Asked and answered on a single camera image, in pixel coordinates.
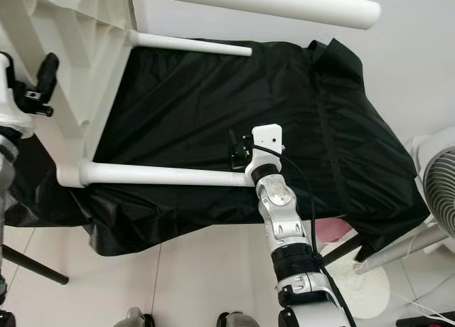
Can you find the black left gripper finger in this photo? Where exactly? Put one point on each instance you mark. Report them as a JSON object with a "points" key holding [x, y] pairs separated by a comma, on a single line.
{"points": [[48, 71]]}

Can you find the white plastic table leg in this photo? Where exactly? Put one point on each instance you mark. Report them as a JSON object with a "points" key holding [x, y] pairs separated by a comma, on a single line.
{"points": [[185, 44], [163, 173], [256, 0]]}

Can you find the white plastic table top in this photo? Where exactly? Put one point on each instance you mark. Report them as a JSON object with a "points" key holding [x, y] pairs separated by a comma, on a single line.
{"points": [[99, 14]]}

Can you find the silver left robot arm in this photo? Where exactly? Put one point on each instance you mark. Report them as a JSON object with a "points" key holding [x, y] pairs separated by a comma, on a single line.
{"points": [[7, 163]]}

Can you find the black cloth cover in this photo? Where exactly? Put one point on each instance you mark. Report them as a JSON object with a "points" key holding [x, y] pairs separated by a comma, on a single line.
{"points": [[220, 114]]}

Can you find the pink cushioned seat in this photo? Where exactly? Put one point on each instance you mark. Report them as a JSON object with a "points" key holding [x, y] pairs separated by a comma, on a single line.
{"points": [[330, 231]]}

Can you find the grey robot right leg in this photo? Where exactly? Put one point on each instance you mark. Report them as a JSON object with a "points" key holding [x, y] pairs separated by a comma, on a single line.
{"points": [[238, 320]]}

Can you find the grey robot leg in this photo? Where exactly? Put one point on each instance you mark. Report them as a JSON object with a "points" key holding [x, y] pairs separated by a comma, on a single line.
{"points": [[135, 318], [238, 320]]}

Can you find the white metal pole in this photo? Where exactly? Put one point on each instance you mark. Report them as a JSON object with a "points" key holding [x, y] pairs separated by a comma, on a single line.
{"points": [[402, 250]]}

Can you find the grey robot left leg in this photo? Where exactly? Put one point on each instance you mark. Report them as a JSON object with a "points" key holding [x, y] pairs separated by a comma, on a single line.
{"points": [[135, 318]]}

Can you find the white fan head grille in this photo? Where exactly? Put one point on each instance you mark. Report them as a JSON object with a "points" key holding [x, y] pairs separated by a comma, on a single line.
{"points": [[441, 192]]}

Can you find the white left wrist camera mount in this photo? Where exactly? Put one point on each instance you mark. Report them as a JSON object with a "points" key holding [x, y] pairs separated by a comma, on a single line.
{"points": [[11, 106]]}

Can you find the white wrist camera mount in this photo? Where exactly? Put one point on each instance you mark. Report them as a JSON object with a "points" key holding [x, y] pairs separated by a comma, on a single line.
{"points": [[11, 106], [266, 141]]}

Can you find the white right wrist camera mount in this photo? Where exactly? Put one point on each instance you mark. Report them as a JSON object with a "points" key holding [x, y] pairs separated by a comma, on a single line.
{"points": [[266, 141]]}

